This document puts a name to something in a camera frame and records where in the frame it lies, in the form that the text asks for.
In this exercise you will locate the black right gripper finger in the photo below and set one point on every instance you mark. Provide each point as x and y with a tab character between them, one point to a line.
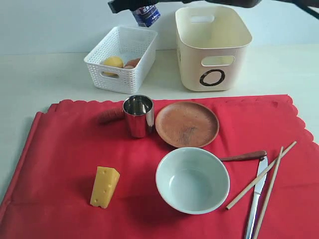
118	6

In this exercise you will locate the yellow cheese wedge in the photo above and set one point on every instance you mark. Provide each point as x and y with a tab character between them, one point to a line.
105	182

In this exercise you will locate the left wooden chopstick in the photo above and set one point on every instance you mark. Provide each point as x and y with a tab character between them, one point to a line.
259	177

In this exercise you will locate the red sausage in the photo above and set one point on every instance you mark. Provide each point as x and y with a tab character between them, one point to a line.
110	115

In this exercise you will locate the pale green ceramic bowl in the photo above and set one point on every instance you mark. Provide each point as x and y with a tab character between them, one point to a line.
192	180

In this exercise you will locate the red scalloped table cloth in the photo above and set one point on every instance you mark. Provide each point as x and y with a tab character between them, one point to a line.
50	191

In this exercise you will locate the blue white milk carton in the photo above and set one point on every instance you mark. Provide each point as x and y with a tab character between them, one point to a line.
146	16

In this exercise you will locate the yellow lemon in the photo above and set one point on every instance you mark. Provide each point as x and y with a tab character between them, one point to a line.
112	61

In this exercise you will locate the brown wooden spoon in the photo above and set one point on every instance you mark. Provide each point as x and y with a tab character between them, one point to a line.
245	157

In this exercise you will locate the white perforated plastic basket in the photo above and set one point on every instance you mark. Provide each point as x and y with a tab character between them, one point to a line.
122	59

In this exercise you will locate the wooden chopstick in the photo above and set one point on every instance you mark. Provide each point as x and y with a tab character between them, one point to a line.
259	177
265	204

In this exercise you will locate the right wooden chopstick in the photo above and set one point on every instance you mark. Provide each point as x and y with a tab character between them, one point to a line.
265	204

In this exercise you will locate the silver table knife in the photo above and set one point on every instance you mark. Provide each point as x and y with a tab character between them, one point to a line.
257	192

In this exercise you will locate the cream plastic bin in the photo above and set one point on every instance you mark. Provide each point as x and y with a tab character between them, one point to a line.
211	45

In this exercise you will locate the brown wooden plate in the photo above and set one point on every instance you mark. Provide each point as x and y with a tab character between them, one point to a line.
187	124

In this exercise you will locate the stainless steel cup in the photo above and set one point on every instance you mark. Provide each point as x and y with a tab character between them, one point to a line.
139	115

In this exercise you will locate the brown egg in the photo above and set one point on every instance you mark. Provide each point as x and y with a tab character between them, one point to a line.
128	67

